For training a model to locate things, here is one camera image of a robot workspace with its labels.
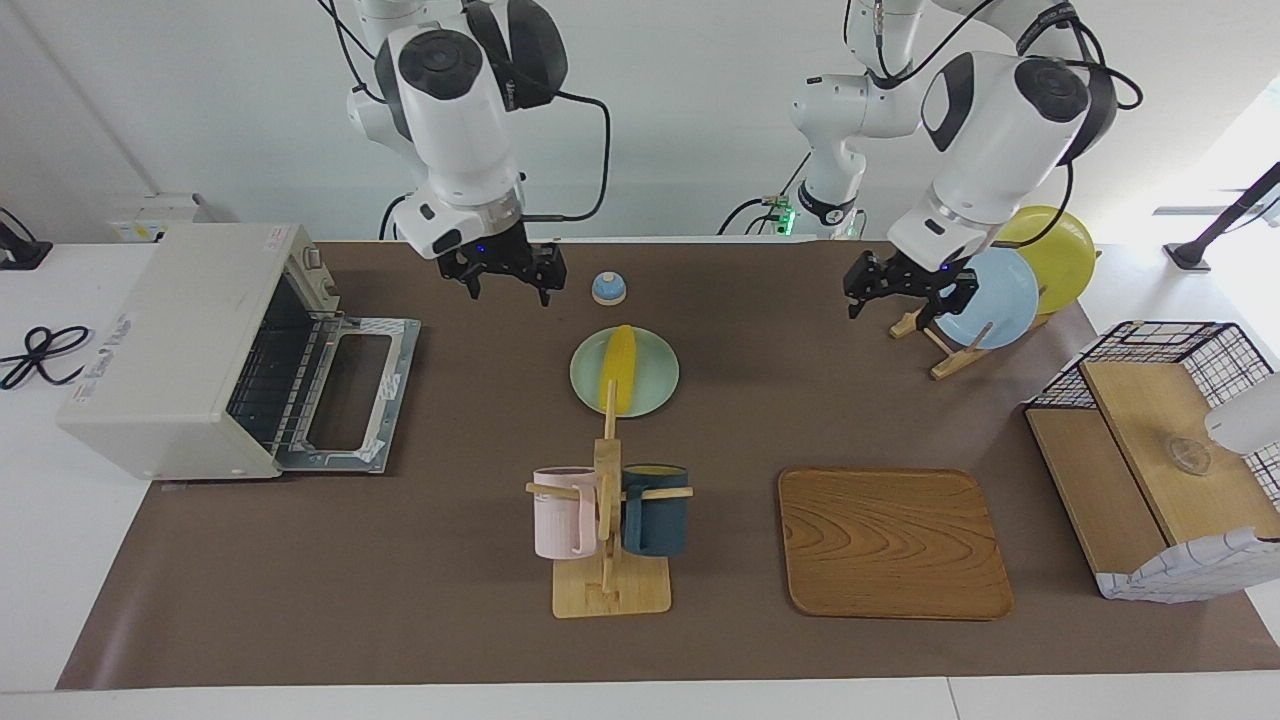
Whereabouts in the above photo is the white box with yellow label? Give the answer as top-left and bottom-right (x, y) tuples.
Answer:
(105, 192), (216, 244)

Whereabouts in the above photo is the small clear glass bowl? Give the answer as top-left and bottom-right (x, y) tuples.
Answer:
(1164, 435), (1214, 477)

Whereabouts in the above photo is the pink mug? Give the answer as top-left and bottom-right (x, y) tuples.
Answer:
(531, 466), (599, 561)

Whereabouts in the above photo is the white cylindrical device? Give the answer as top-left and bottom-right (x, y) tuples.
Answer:
(1204, 372), (1280, 457)

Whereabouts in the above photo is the light blue plate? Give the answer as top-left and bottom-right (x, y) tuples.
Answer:
(935, 247), (1041, 351)

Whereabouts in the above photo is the black base cable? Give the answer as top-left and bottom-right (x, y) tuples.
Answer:
(718, 150), (813, 237)

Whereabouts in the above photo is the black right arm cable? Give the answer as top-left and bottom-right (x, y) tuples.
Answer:
(320, 0), (612, 226)

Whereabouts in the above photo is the white checked cloth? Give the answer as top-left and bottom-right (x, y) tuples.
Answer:
(1095, 525), (1280, 605)

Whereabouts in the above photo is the black desk clamp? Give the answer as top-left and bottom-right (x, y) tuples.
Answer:
(0, 207), (53, 271)

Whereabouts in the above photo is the pale green plate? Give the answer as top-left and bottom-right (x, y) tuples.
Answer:
(569, 326), (681, 419)

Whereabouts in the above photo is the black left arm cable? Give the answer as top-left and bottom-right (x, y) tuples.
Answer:
(845, 0), (1143, 249)

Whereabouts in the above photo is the wooden plate rack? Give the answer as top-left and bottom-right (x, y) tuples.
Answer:
(889, 305), (1056, 382)

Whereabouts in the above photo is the yellow plate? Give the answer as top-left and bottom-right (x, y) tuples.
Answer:
(995, 205), (1098, 316)

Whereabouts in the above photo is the wooden shelf with wire basket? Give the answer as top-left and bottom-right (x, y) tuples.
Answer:
(1024, 320), (1280, 601)

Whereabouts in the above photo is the wooden serving tray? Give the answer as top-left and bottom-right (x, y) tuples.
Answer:
(777, 467), (1015, 622)

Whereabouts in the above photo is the brown table mat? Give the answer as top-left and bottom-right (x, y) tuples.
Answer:
(55, 238), (1280, 691)

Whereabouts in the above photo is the cream toaster oven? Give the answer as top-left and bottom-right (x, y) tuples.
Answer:
(55, 222), (421, 483)

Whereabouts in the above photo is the wooden mug tree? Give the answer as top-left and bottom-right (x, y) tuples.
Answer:
(526, 378), (695, 619)

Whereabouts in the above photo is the dark blue mug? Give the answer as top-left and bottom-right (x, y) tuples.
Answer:
(620, 463), (691, 558)

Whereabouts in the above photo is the yellow corn cob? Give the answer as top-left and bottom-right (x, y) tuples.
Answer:
(598, 324), (637, 413)

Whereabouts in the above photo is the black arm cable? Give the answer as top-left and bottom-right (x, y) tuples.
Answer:
(845, 0), (1143, 249)
(320, 0), (612, 226)

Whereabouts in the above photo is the coiled black cable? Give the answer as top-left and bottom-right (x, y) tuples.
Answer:
(0, 325), (93, 391)

